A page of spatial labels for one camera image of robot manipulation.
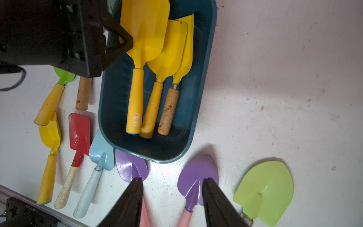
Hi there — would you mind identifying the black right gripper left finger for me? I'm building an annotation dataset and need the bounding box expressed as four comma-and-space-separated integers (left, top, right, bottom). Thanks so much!
98, 177, 143, 227

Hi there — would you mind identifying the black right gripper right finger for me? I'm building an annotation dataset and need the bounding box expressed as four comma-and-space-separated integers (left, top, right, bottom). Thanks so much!
202, 178, 248, 227

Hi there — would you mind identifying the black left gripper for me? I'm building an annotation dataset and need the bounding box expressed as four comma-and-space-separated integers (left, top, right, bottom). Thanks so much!
1, 1, 133, 78

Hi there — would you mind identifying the yellow square shovel yellow handle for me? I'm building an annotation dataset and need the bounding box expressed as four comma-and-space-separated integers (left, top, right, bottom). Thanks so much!
120, 1, 170, 135

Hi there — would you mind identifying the dark teal storage box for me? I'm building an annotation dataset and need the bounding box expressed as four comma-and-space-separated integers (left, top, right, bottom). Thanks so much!
97, 0, 218, 164

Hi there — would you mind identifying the yellow shovel wooden handle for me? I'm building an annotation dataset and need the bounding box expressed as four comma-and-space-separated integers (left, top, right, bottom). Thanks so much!
157, 14, 195, 136

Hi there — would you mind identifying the light blue shovel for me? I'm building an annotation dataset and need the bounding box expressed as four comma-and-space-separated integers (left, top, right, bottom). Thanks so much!
73, 130, 115, 218

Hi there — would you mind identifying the purple shovel pink handle right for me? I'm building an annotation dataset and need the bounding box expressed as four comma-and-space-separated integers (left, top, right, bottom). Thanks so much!
177, 154, 219, 227

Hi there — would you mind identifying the purple shovel pink handle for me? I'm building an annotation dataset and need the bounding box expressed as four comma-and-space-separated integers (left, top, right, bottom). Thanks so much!
115, 150, 150, 227
177, 154, 219, 227

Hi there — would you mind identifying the purple shovel pink handle left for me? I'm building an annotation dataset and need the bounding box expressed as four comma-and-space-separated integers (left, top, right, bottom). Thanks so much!
115, 150, 150, 227

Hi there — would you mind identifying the light green shovel wooden handle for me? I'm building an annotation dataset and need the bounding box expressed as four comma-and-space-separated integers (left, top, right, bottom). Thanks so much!
233, 161, 294, 227

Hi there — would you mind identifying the red shovel wooden handle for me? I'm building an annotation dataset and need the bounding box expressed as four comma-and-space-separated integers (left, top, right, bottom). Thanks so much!
54, 113, 91, 210

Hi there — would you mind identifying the green shovel yellow handle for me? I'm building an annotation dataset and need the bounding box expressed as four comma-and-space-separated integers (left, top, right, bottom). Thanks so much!
34, 67, 76, 126

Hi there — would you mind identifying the yellow shovel blue tipped handle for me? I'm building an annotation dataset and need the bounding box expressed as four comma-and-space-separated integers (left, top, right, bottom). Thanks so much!
36, 112, 61, 205

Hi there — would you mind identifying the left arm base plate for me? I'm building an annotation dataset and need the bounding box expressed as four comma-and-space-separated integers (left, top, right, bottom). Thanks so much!
1, 197, 60, 227

